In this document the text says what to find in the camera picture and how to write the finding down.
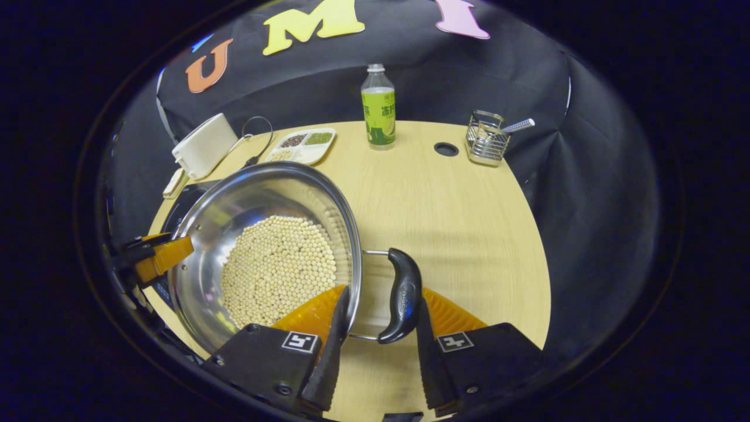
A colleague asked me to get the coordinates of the black backdrop cloth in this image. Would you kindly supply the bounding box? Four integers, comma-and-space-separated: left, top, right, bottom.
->
97, 0, 663, 376

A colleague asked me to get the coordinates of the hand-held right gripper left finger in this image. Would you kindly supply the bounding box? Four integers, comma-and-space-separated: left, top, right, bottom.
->
202, 285, 351, 414

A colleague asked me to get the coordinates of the small dish with bread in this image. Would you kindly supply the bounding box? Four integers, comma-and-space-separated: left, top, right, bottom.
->
162, 168, 189, 200

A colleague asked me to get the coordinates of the stainless steel pot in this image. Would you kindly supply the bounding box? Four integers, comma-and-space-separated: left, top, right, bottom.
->
167, 161, 424, 355

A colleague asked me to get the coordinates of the pile of soybeans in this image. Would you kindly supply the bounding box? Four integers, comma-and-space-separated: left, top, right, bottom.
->
220, 215, 338, 329

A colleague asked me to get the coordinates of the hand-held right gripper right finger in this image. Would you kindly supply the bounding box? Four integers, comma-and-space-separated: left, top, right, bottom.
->
415, 287, 546, 418

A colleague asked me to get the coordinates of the green label drink bottle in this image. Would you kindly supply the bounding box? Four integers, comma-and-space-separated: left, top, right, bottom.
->
361, 63, 397, 151

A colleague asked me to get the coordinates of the black induction cooktop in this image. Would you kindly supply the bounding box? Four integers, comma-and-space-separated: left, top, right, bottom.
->
154, 179, 220, 314

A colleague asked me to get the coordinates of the white toaster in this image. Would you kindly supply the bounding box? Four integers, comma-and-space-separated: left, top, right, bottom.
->
172, 113, 239, 180

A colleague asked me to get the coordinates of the black toaster cable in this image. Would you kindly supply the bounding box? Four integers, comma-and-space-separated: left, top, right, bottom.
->
226, 115, 274, 169

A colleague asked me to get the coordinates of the metal wire holder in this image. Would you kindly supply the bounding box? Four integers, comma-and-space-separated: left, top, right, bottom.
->
465, 110, 510, 168

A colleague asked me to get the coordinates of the white divided tray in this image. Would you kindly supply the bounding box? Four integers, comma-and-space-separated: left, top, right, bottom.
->
265, 127, 337, 166

